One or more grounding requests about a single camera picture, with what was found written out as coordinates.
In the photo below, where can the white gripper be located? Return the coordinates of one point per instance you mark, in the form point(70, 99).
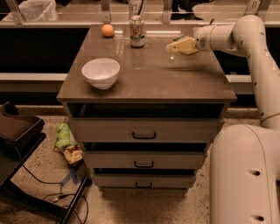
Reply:
point(202, 38)

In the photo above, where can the green and yellow sponge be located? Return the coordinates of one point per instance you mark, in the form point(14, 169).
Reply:
point(182, 42)

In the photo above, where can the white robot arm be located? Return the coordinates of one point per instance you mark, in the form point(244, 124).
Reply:
point(245, 159)

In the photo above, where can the white bowl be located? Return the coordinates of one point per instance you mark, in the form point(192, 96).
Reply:
point(101, 73)

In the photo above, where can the soda can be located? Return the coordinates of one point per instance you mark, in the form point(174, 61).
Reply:
point(137, 31)

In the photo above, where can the orange ball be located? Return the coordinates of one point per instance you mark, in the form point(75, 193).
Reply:
point(108, 30)

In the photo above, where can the grey drawer cabinet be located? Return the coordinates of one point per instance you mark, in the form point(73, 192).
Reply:
point(152, 84)

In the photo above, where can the top drawer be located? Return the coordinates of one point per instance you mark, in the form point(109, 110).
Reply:
point(128, 130)

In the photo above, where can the drawer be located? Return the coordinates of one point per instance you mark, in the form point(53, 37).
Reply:
point(143, 181)
point(143, 160)
point(128, 130)

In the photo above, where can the middle drawer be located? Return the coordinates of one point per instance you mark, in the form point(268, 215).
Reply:
point(143, 160)

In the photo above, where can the green snack bag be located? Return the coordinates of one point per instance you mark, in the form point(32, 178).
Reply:
point(64, 136)

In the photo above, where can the brown snack bag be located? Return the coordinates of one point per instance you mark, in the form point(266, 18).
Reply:
point(73, 154)

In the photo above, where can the bottom drawer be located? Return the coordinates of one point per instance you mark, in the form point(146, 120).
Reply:
point(143, 181)

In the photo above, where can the white plastic bag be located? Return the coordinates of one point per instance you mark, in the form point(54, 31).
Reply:
point(34, 10)

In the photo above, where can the blue tape cross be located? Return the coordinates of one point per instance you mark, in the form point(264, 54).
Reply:
point(72, 175)

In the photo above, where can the dark chair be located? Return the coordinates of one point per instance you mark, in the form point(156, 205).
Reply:
point(20, 136)

